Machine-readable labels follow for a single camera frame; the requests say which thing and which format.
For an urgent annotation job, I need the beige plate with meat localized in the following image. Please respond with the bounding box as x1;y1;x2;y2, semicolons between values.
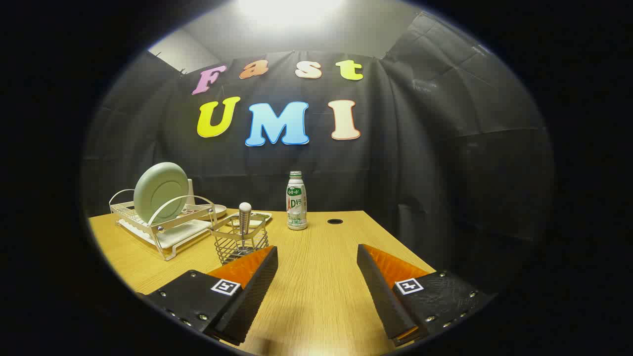
198;204;228;221

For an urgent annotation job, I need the metal wire basket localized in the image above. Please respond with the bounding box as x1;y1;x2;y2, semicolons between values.
209;214;270;266

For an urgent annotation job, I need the white drink bottle green cap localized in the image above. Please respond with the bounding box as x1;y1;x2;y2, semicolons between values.
286;171;308;231

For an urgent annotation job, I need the white divided tray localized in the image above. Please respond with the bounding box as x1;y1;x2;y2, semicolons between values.
230;212;272;228

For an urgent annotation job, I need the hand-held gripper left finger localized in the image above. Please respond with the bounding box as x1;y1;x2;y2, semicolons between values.
140;245;279;346

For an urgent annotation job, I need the spoon with checkered handle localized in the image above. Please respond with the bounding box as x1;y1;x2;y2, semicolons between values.
239;202;252;248

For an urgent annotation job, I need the black backdrop cloth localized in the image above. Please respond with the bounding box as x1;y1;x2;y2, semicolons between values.
82;12;557;297

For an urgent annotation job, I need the white drip tray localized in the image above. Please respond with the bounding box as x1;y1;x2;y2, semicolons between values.
118;218;213;249

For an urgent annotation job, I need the white wire dish rack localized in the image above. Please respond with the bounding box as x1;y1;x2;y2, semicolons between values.
109;188;218;261

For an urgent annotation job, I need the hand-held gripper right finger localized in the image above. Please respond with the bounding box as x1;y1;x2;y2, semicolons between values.
357;243;496;347

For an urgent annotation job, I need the light green plate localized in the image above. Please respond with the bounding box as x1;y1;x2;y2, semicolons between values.
134;162;189;224

